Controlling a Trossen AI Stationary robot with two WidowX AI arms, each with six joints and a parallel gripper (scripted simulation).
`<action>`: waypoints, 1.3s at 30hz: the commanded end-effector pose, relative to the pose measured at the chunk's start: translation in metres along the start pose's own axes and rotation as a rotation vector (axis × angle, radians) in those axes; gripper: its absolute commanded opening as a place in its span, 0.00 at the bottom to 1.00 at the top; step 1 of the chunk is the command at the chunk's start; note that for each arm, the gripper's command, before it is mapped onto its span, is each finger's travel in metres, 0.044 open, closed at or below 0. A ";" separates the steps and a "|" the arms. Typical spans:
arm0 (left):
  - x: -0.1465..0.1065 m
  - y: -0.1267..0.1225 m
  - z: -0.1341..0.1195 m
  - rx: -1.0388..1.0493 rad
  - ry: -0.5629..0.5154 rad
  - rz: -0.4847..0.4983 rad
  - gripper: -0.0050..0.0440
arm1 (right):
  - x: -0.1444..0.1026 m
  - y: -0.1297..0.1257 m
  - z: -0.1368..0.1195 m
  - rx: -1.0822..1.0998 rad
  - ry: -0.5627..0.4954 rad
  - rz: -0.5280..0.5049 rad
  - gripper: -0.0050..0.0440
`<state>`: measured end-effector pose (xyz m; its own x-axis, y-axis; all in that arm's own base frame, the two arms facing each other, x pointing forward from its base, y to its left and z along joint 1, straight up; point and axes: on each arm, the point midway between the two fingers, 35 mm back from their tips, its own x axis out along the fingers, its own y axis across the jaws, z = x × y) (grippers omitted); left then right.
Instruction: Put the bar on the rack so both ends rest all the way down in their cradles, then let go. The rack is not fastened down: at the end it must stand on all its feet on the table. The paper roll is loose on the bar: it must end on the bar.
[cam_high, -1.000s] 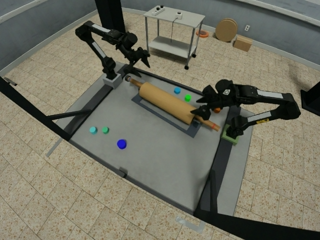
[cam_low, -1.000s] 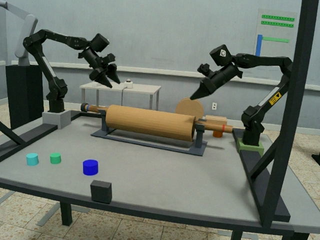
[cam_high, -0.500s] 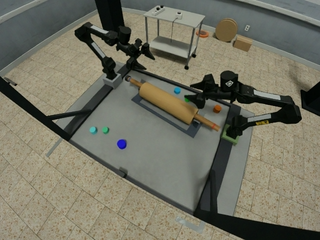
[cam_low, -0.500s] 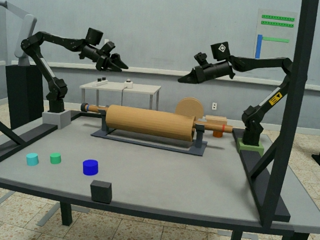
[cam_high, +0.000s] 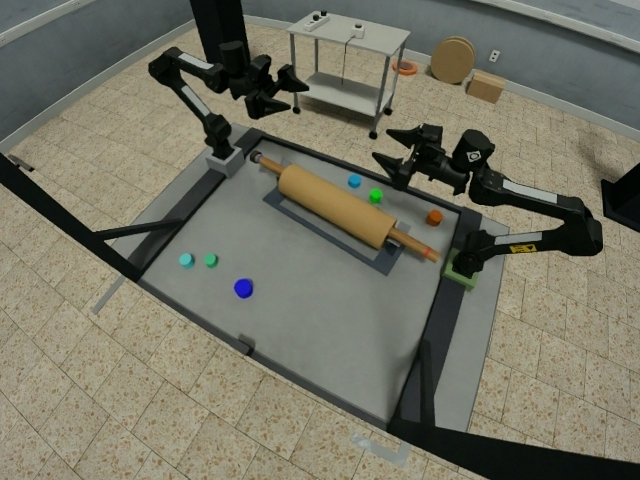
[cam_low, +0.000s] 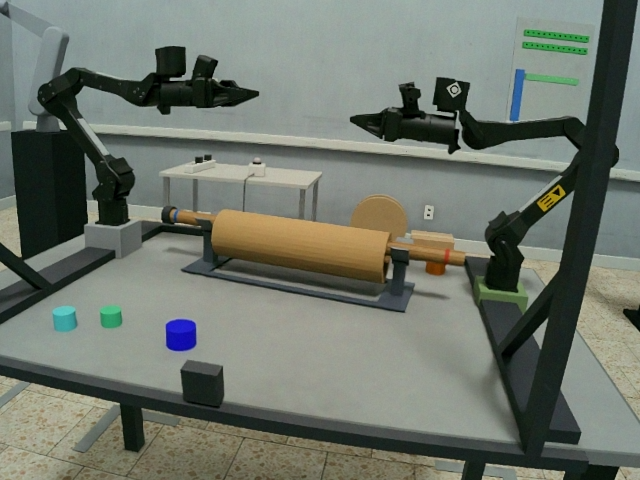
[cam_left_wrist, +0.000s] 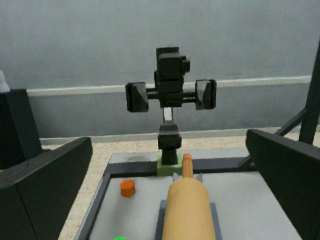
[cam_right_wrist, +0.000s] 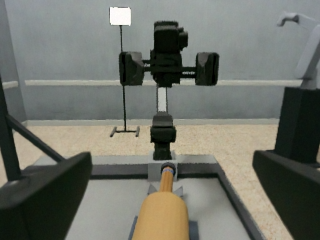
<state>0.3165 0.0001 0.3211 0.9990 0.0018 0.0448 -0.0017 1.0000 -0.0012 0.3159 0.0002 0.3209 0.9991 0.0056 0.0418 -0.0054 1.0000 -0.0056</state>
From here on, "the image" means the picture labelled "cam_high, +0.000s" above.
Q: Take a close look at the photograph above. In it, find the blue cylinder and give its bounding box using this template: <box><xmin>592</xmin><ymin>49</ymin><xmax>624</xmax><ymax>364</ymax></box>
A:
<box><xmin>234</xmin><ymin>279</ymin><xmax>253</xmax><ymax>299</ymax></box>
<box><xmin>348</xmin><ymin>175</ymin><xmax>361</xmax><ymax>188</ymax></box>

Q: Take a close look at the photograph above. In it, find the tan cardboard tube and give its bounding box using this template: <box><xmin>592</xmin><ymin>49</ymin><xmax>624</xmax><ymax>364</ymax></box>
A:
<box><xmin>278</xmin><ymin>164</ymin><xmax>398</xmax><ymax>250</ymax></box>

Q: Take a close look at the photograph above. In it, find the small teal cylinder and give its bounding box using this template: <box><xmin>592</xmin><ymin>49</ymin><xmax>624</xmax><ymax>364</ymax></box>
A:
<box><xmin>179</xmin><ymin>254</ymin><xmax>195</xmax><ymax>269</ymax></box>

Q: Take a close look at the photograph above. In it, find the orange cylinder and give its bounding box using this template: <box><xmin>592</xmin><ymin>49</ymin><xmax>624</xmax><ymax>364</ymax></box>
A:
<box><xmin>426</xmin><ymin>210</ymin><xmax>443</xmax><ymax>227</ymax></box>

